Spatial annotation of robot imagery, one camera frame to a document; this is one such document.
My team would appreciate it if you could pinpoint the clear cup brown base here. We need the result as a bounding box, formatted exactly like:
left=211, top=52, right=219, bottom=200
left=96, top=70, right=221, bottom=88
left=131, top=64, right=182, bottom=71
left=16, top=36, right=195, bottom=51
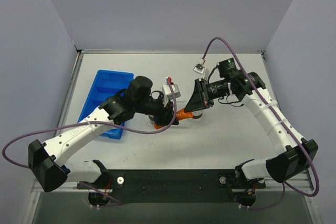
left=192, top=110, right=204, bottom=120

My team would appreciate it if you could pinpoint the orange toothpaste tube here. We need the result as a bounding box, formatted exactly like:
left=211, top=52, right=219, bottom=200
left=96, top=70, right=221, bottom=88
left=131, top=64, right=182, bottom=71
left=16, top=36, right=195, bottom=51
left=153, top=109, right=196, bottom=129

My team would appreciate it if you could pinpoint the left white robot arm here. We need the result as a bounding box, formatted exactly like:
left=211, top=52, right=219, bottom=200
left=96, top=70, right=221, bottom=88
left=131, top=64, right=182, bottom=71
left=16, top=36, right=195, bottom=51
left=28, top=76, right=181, bottom=192

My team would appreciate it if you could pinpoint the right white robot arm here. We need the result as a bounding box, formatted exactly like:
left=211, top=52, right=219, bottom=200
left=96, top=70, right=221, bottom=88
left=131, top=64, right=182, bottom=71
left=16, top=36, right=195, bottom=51
left=184, top=58, right=318, bottom=183

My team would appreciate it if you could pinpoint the blue plastic bin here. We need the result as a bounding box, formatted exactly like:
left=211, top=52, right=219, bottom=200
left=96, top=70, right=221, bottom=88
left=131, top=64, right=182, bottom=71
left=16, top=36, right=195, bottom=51
left=77, top=69, right=134, bottom=139

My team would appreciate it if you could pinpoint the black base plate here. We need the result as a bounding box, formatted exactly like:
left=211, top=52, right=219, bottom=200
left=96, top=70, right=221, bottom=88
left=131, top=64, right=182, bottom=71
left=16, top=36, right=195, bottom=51
left=88, top=169, right=266, bottom=208

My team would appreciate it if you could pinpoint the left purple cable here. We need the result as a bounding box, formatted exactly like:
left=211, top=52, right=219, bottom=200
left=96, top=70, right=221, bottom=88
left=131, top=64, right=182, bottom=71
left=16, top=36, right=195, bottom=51
left=2, top=78, right=177, bottom=206

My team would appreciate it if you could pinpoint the aluminium frame rail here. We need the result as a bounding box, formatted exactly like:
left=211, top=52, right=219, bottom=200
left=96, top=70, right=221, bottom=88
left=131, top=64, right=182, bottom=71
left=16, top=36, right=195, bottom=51
left=264, top=171, right=314, bottom=191

